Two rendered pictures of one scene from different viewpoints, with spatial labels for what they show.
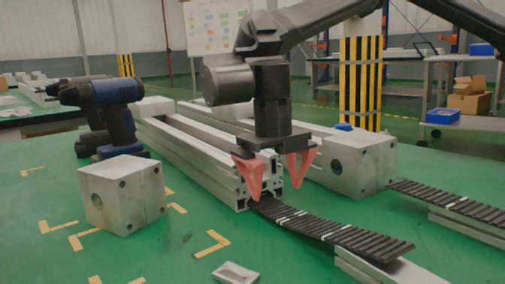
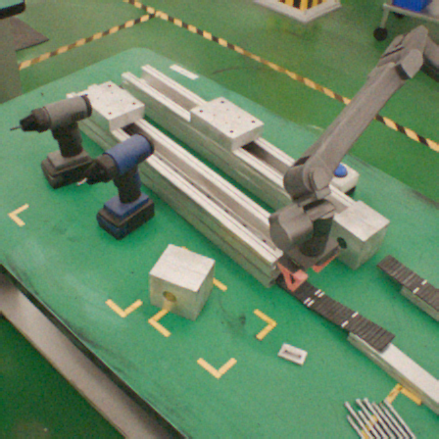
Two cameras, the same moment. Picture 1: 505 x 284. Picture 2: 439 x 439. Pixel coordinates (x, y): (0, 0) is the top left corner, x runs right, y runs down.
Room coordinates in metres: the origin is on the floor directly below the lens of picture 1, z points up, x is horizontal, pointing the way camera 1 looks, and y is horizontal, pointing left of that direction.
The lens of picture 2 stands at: (-0.21, 0.36, 1.73)
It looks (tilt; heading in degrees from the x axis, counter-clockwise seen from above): 43 degrees down; 345
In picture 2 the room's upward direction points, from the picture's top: 5 degrees clockwise
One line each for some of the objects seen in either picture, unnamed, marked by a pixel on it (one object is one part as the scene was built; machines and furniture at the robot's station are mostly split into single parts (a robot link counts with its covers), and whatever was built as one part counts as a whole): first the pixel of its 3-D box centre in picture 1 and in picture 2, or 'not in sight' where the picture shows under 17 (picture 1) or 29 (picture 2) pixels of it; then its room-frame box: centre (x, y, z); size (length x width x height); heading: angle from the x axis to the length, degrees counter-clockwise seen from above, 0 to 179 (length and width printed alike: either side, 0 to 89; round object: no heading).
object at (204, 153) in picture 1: (179, 139); (168, 170); (0.90, 0.19, 0.82); 0.80 x 0.10 x 0.09; 30
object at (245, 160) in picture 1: (261, 170); (298, 270); (0.50, -0.01, 0.86); 0.07 x 0.07 x 0.09; 31
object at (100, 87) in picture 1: (102, 129); (115, 191); (0.76, 0.33, 0.89); 0.20 x 0.08 x 0.22; 128
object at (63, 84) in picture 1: (82, 116); (54, 144); (0.96, 0.47, 0.89); 0.20 x 0.08 x 0.22; 113
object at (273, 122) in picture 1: (273, 121); (313, 240); (0.51, -0.03, 0.94); 0.10 x 0.07 x 0.07; 121
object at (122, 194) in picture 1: (129, 189); (184, 278); (0.55, 0.21, 0.83); 0.11 x 0.10 x 0.10; 145
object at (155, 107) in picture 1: (150, 110); (110, 110); (1.12, 0.32, 0.87); 0.16 x 0.11 x 0.07; 30
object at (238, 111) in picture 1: (240, 110); (225, 126); (1.00, 0.03, 0.87); 0.16 x 0.11 x 0.07; 30
